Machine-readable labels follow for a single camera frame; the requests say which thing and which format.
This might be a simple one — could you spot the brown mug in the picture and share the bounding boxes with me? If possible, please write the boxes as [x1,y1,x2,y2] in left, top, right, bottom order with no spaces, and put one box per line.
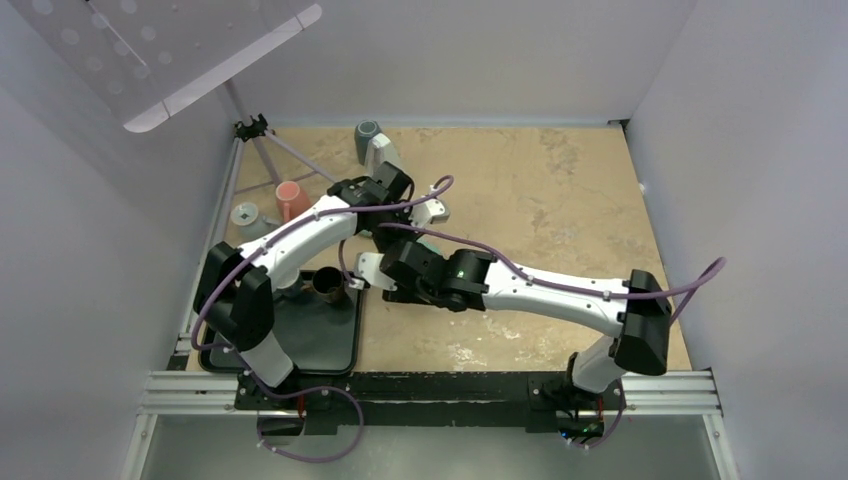
[302,266,347,304]

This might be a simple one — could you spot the pink mug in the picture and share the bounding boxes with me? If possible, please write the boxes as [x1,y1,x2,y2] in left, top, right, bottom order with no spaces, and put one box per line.
[275,181,313,224]

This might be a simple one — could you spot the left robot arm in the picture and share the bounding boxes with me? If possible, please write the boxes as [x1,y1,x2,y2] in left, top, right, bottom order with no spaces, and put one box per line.
[193,163,453,409]

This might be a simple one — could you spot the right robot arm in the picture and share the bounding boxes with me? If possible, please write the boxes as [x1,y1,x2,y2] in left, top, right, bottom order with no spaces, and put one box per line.
[367,241,671,407]

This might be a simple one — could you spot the light grey mug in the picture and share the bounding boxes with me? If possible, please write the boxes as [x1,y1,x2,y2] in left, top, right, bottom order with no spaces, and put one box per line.
[229,202,281,243]

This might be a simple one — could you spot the teal toy microphone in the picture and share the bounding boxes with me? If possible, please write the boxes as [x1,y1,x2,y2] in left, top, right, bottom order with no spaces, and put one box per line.
[419,240,443,256]

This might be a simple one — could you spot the white metronome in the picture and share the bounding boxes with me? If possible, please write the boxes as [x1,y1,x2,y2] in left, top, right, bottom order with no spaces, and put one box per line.
[364,133,405,176]

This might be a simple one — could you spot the black tray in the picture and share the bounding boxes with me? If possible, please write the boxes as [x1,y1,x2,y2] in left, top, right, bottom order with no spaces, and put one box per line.
[198,267,364,375]

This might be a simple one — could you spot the dark teal cup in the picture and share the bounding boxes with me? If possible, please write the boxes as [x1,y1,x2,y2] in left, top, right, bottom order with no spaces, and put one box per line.
[354,120,382,165]

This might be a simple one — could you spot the tripod stand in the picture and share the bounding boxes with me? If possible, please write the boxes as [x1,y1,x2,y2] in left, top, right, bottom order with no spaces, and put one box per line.
[214,79,346,257]

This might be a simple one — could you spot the perforated light panel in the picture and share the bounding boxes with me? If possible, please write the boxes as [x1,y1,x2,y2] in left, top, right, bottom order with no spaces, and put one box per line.
[8,0,323,133]

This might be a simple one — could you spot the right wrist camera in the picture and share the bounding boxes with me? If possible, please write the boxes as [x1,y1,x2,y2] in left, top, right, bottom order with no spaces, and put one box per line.
[354,252,397,291]

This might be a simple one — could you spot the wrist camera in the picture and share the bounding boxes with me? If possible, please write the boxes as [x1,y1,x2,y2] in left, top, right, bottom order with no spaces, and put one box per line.
[408,185,451,227]
[354,252,397,291]

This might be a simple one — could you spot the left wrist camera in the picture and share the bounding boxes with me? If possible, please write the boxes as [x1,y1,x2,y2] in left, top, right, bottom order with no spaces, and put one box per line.
[408,185,451,227]

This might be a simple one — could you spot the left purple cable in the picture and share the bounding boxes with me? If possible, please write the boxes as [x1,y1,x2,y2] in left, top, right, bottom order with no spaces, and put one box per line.
[190,174,456,463]

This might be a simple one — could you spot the purple cable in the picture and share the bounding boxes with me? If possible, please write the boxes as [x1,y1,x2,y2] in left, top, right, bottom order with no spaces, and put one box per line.
[190,174,456,463]
[337,222,728,452]

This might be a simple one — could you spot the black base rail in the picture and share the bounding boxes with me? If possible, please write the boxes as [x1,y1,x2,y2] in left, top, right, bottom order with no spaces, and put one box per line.
[234,371,625,441]

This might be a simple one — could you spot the aluminium frame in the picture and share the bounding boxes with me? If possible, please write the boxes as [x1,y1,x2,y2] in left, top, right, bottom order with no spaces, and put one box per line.
[121,371,738,479]

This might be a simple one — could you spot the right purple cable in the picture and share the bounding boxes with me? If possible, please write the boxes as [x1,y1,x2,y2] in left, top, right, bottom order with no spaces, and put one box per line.
[337,222,728,452]

